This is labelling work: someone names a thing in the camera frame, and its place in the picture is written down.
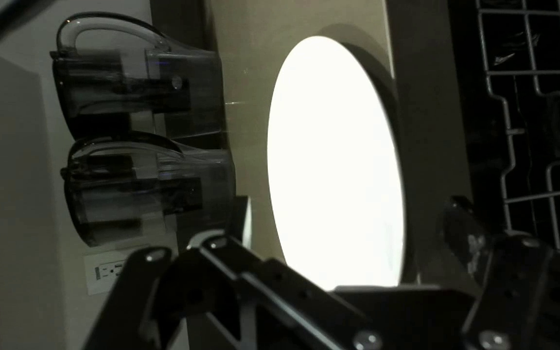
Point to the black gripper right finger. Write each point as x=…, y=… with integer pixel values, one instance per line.
x=518, y=277

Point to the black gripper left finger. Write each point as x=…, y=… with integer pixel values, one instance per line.
x=253, y=304

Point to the white round plate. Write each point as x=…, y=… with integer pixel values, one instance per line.
x=333, y=170

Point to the white wall outlet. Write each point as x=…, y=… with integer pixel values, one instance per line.
x=102, y=271

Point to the wire dishwasher rack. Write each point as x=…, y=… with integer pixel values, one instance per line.
x=520, y=44

